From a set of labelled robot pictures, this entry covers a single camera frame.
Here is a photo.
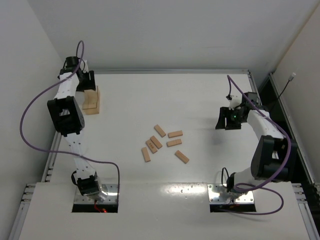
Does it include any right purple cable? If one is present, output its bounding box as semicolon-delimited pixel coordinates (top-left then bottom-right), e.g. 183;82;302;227
219;74;292;216

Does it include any wood block numbered twelve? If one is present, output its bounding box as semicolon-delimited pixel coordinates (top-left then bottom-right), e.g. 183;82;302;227
150;135;163;149

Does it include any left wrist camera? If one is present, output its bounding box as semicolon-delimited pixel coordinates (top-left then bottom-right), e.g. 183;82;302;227
80;59;89;73

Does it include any black wall cable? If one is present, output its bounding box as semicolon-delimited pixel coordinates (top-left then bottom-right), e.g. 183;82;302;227
264;72;297;118

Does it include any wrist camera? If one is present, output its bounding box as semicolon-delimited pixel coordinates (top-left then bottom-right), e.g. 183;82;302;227
226;94;242;110
80;59;89;73

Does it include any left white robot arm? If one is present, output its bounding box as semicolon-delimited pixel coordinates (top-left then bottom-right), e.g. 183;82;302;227
47;56;102;201

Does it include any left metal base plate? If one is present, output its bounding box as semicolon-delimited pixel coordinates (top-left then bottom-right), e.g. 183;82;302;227
73;183;118;205

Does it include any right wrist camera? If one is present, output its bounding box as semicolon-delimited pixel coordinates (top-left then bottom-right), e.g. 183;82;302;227
226;94;242;110

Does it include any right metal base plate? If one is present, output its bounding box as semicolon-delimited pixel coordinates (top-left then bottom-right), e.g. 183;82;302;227
207;183;255;206

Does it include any wood block with print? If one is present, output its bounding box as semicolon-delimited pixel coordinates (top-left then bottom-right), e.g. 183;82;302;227
145;139;158;154

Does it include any metal base plate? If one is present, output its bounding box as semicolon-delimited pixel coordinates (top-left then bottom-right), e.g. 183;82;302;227
207;183;255;206
73;183;118;205

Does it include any aluminium table frame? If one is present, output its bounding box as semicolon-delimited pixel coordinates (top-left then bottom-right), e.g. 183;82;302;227
19;70;311;240

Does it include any wooden block box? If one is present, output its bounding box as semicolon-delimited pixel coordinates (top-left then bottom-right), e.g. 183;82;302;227
82;86;100;115

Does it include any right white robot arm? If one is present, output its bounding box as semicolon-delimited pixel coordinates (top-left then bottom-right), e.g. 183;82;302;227
215;92;298;193

